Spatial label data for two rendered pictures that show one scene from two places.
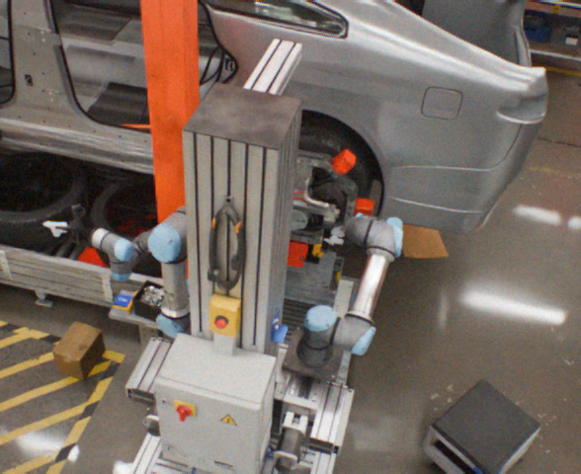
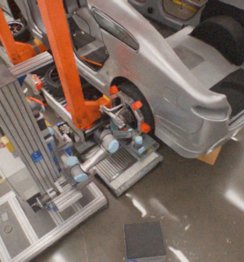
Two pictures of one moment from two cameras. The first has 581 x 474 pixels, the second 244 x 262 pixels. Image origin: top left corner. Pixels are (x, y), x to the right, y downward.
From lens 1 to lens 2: 1.83 m
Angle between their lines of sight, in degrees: 32
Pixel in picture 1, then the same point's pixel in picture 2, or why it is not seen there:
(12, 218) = (51, 83)
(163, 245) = not seen: hidden behind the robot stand
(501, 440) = (142, 248)
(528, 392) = (194, 240)
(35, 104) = not seen: hidden behind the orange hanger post
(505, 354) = (199, 219)
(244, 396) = (4, 172)
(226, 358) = (12, 158)
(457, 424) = (132, 231)
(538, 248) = not seen: outside the picture
